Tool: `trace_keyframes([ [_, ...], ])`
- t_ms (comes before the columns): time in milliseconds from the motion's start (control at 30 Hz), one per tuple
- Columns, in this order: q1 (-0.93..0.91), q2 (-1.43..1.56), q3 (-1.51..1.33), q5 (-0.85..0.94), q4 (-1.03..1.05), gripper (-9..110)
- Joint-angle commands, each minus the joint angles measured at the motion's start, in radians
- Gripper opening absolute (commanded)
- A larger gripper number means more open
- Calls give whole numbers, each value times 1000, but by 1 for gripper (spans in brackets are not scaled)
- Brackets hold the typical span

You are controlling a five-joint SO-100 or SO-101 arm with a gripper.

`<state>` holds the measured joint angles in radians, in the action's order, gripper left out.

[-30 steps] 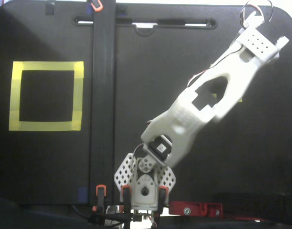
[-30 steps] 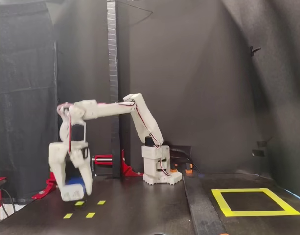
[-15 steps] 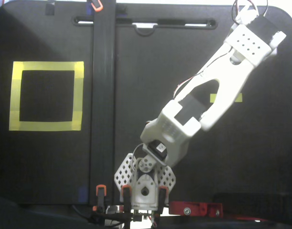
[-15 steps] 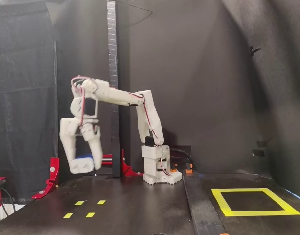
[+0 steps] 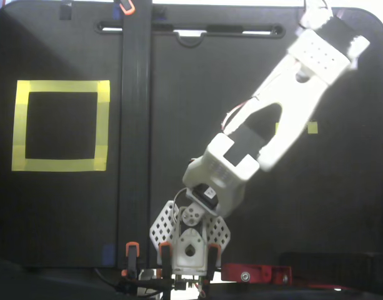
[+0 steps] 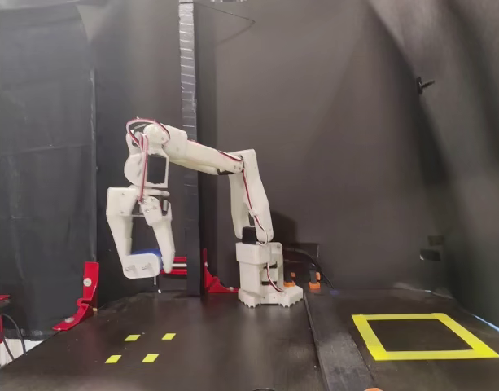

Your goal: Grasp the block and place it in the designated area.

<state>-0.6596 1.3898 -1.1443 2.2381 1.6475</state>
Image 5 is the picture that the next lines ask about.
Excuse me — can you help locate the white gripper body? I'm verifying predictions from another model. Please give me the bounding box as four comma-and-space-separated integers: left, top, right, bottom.
300, 0, 371, 59

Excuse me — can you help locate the orange black spring clamp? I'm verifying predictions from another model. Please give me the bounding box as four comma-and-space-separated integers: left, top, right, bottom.
124, 241, 141, 281
158, 242, 174, 281
207, 243, 222, 282
114, 0, 136, 16

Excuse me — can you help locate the red screw clamp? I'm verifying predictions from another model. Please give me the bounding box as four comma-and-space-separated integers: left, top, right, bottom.
269, 265, 294, 285

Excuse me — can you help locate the yellow tape square outline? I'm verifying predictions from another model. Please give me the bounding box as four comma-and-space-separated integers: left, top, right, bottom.
11, 80, 111, 172

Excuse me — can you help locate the blue tape piece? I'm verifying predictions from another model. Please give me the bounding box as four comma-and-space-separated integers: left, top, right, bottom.
102, 244, 117, 267

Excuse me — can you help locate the black rail strip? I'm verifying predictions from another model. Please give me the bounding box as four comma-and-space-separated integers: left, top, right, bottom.
117, 0, 153, 269

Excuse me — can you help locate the red triangular corner bracket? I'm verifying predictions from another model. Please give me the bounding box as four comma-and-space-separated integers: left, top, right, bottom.
221, 263, 272, 284

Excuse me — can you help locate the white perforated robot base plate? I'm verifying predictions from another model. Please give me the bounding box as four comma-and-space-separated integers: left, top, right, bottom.
149, 199, 232, 262

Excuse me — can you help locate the black power cable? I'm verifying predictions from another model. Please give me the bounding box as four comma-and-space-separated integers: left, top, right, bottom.
94, 267, 126, 293

